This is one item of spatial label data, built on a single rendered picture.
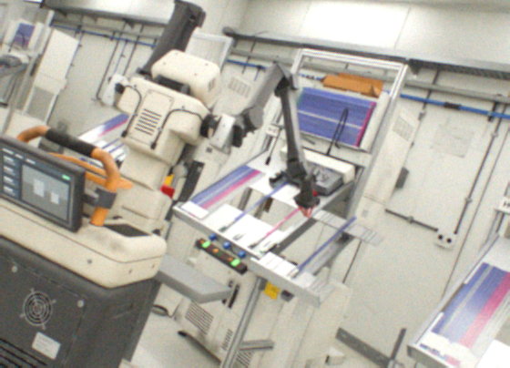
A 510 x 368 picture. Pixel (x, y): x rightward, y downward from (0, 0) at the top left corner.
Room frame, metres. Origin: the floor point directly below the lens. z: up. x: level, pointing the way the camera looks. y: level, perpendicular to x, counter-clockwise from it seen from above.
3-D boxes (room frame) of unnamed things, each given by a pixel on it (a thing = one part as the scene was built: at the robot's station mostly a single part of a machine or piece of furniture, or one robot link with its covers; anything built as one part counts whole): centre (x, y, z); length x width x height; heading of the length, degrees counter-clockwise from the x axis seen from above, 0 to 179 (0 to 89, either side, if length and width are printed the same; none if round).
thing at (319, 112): (2.71, -0.15, 1.52); 0.51 x 0.13 x 0.27; 50
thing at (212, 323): (2.84, -0.18, 0.31); 0.70 x 0.65 x 0.62; 50
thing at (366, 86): (3.01, -0.26, 1.82); 0.68 x 0.30 x 0.20; 50
